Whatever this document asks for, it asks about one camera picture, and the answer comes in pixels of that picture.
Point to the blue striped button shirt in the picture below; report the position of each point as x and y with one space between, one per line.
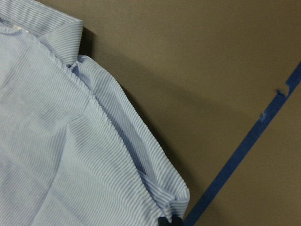
73 150

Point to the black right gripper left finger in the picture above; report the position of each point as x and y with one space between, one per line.
163 222

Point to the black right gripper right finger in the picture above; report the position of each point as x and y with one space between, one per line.
176 221

